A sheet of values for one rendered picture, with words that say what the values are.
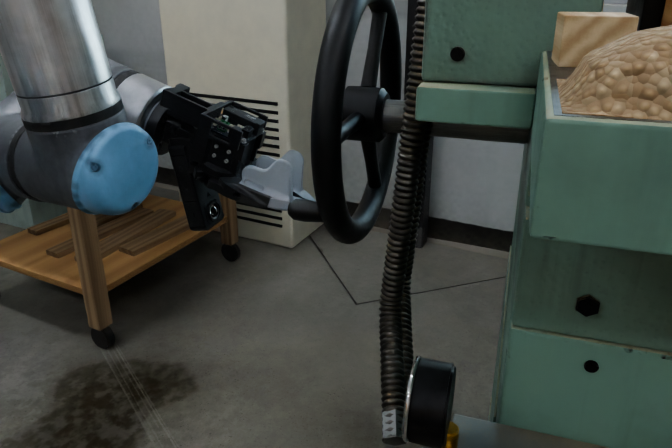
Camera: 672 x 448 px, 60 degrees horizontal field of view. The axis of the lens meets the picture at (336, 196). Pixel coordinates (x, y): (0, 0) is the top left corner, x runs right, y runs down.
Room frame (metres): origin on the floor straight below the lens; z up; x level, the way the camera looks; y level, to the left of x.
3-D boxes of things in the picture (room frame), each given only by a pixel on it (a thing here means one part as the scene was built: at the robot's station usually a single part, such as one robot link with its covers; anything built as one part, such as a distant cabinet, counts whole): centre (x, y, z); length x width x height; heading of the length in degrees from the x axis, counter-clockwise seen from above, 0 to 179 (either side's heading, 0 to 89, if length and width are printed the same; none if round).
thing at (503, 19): (0.54, -0.16, 0.92); 0.15 x 0.13 x 0.09; 162
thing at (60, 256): (1.68, 0.72, 0.32); 0.66 x 0.57 x 0.64; 152
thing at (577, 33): (0.40, -0.17, 0.92); 0.04 x 0.04 x 0.03; 77
